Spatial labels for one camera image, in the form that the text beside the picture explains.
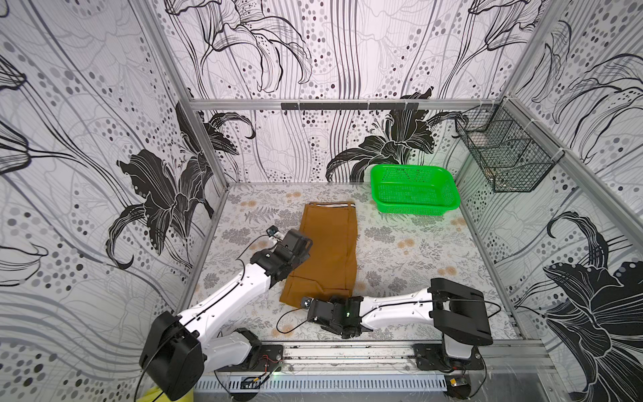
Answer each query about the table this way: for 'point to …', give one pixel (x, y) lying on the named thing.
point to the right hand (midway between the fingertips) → (330, 308)
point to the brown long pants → (331, 269)
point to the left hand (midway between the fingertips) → (303, 257)
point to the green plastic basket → (401, 189)
